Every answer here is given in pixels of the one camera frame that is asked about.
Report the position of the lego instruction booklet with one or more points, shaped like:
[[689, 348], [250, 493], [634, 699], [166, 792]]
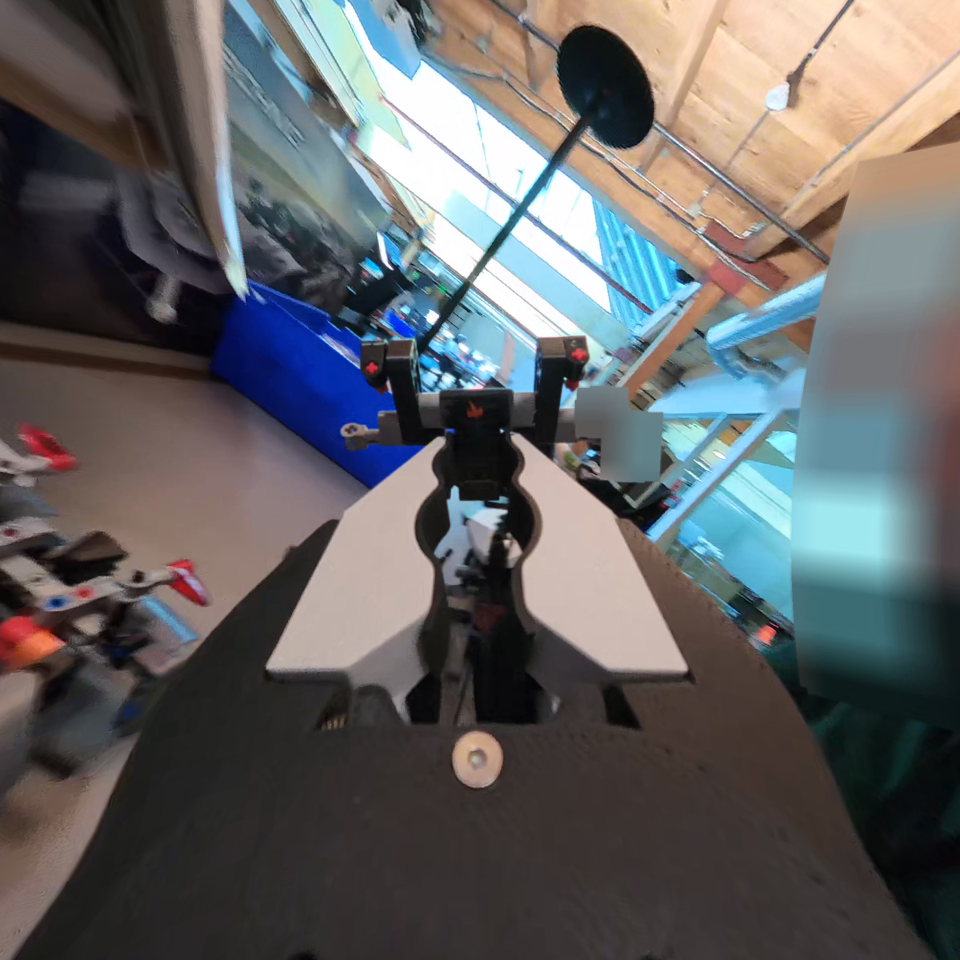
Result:
[[210, 150]]

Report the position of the flame print lego assembly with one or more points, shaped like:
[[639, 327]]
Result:
[[476, 420]]

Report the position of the lego set box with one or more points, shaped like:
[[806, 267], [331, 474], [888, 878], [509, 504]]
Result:
[[300, 187]]

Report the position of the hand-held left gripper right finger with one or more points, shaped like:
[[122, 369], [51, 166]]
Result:
[[600, 600]]

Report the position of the blue plastic bin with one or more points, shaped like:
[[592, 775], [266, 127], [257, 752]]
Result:
[[300, 375]]

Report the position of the lego car chassis model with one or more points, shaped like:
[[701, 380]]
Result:
[[67, 600]]

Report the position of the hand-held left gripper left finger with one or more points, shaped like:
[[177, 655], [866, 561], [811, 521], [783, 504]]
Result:
[[352, 600]]

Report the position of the black pole stand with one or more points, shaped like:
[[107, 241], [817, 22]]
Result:
[[604, 82]]

